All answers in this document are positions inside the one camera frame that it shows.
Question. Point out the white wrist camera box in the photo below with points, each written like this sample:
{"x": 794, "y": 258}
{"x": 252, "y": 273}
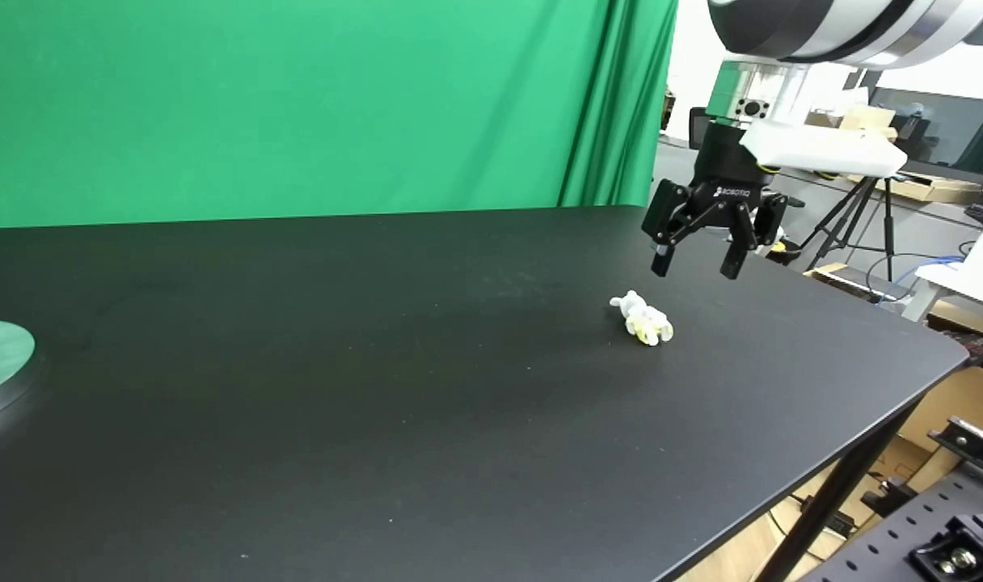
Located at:
{"x": 752, "y": 108}

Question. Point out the small white object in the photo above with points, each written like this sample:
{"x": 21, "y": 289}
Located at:
{"x": 646, "y": 322}

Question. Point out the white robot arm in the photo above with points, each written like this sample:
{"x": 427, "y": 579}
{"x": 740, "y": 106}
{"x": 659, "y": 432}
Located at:
{"x": 836, "y": 28}

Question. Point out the black perforated breadboard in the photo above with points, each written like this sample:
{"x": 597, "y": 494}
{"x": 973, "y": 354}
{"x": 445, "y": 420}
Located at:
{"x": 890, "y": 544}

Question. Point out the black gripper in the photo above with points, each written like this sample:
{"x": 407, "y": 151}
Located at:
{"x": 728, "y": 172}

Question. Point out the white board on side desk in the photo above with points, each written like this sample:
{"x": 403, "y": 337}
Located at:
{"x": 980, "y": 264}

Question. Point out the black clamp with silver bolt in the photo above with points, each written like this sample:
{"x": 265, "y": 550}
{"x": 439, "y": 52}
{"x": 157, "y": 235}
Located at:
{"x": 957, "y": 558}

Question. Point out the black camera tripod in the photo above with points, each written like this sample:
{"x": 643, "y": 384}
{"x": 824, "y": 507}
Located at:
{"x": 851, "y": 205}

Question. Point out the black table leg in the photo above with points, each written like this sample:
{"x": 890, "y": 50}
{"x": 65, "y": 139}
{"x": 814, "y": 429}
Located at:
{"x": 825, "y": 503}

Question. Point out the green fabric backdrop curtain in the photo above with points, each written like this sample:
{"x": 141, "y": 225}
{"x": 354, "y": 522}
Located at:
{"x": 298, "y": 108}

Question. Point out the black angled metal bracket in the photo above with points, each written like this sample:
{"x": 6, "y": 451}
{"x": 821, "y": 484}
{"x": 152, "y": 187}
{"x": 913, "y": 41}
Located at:
{"x": 973, "y": 442}

